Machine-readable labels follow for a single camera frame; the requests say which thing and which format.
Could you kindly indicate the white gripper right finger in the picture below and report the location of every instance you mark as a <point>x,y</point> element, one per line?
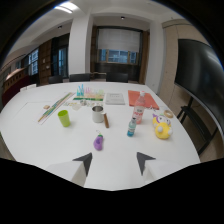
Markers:
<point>156,168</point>

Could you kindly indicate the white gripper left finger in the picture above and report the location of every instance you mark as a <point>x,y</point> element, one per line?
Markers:
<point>71,170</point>

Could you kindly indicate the green plastic cup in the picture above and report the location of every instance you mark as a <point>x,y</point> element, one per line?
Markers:
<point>64,118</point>

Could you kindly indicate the purple eggplant toy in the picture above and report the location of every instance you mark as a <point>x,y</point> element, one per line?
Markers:
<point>98,142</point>

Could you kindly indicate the yellow plush toy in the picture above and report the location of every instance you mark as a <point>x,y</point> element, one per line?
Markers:
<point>162,126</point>

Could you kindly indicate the small blue liquid bottle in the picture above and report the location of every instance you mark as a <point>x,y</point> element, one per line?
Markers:
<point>131,128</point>

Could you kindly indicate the tape roll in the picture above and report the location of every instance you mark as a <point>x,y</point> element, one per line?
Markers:
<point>168,113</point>

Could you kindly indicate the black display stand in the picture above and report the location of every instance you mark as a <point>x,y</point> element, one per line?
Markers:
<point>196,123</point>

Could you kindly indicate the brown wooden stick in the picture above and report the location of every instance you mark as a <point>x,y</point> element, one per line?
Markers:
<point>105,119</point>

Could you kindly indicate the tall pink label bottle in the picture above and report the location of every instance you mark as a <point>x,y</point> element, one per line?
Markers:
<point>139,108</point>

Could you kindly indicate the long colourful ruler board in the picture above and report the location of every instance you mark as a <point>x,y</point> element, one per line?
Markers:
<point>55,108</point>

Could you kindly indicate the small clear plastic containers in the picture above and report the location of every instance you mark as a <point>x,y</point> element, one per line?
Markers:
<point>80,104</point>

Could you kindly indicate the small brown block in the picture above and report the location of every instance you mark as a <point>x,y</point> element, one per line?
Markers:
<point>46,107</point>

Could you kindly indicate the orange folder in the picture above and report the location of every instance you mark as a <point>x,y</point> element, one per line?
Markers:
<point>143,98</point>

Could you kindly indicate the colourful test tube rack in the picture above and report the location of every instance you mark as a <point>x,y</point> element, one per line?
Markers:
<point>89,93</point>

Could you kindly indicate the black office chair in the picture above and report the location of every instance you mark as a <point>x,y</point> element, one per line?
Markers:
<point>117,77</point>
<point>55,79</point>
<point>79,77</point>

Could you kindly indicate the large black display screen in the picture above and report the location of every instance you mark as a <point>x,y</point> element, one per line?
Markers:
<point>203,80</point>

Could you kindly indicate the dark red sofa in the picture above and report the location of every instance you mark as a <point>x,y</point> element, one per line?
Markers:
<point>12,87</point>

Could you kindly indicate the white roller window blind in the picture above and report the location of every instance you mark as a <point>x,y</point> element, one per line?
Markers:
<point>118,39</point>

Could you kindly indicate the ceiling light panel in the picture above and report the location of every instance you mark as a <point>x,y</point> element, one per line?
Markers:
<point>66,6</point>

